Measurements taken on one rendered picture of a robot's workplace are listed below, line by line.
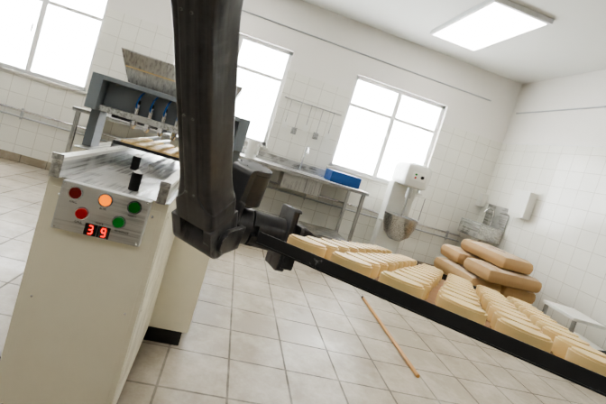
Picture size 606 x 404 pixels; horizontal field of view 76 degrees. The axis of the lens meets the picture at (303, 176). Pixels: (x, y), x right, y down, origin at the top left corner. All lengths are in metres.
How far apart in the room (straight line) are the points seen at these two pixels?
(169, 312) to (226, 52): 1.80
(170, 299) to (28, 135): 4.04
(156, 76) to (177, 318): 1.17
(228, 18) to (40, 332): 1.21
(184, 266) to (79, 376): 0.73
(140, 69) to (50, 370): 1.24
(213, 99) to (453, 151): 5.68
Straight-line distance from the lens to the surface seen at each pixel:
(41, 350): 1.47
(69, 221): 1.28
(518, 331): 0.45
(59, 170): 1.27
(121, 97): 2.04
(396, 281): 0.44
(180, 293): 2.07
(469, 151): 6.14
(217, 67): 0.40
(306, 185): 4.68
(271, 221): 0.62
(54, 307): 1.40
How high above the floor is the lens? 1.10
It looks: 3 degrees down
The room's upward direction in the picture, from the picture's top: 17 degrees clockwise
